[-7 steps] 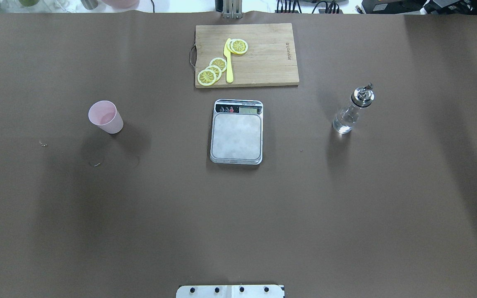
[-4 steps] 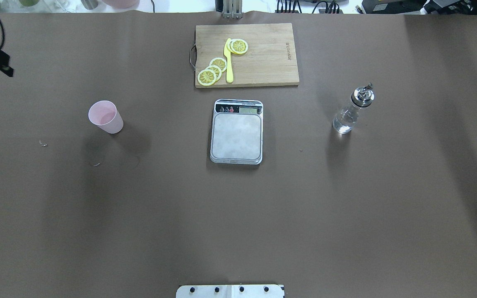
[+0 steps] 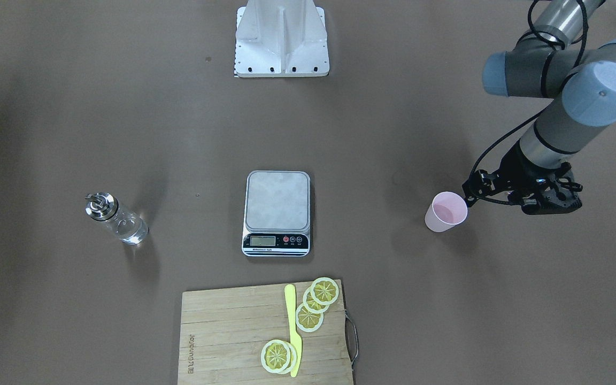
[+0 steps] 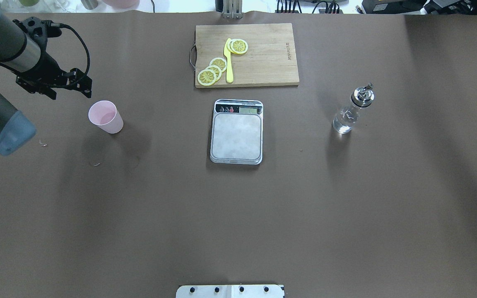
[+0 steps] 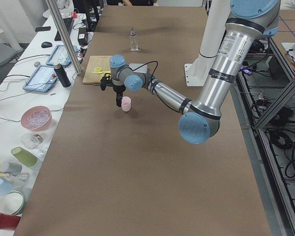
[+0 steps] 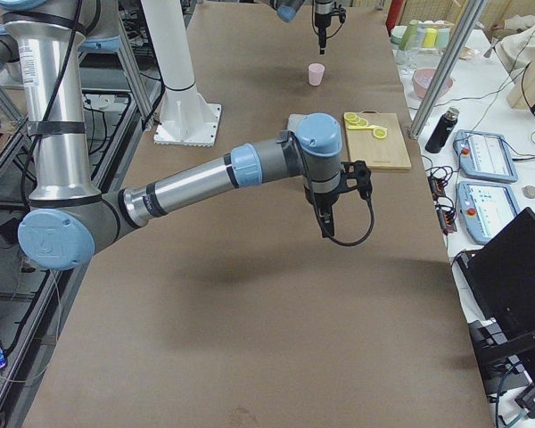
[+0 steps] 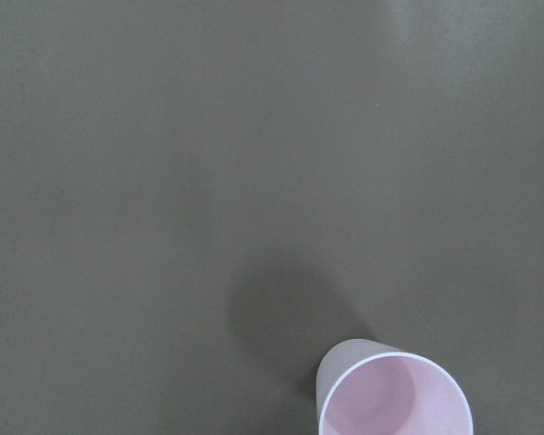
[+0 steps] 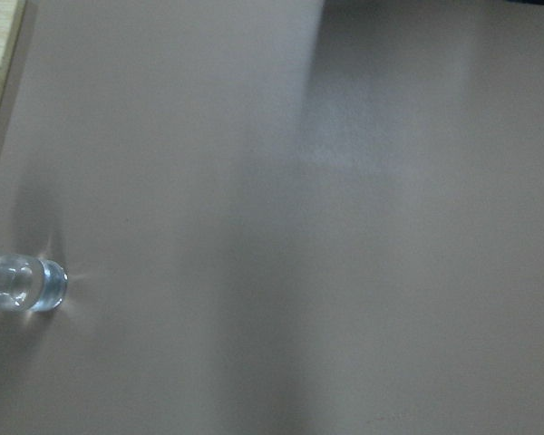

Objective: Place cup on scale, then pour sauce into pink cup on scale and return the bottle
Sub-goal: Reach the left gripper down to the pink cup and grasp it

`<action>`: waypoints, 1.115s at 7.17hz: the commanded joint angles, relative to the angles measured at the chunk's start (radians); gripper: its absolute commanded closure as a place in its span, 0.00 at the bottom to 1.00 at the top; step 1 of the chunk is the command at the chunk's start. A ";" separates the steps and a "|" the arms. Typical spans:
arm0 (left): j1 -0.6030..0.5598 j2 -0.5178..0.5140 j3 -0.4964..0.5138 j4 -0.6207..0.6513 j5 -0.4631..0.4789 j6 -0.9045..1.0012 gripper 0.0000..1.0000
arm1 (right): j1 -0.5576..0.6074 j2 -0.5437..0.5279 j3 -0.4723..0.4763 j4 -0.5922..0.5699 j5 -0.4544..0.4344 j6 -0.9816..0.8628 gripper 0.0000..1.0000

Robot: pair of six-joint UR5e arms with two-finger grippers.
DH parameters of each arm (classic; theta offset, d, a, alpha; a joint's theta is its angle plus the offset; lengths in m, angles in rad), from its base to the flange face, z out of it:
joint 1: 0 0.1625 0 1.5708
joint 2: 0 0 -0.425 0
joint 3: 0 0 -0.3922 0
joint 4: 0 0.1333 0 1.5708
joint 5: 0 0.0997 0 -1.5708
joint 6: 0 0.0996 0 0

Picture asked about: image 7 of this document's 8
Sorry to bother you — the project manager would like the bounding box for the pink plastic cup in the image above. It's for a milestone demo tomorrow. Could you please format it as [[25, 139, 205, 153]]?
[[316, 339, 474, 434]]

